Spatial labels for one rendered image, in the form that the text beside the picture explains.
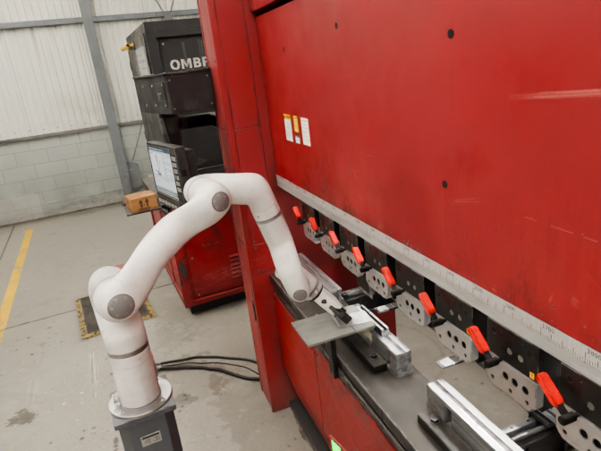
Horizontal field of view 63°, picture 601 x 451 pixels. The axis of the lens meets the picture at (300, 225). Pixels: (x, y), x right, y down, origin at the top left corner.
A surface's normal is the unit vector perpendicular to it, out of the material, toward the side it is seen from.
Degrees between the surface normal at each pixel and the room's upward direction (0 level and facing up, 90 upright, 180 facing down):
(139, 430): 90
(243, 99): 90
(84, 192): 90
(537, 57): 90
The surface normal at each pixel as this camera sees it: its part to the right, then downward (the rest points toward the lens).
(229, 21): 0.35, 0.26
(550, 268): -0.93, 0.22
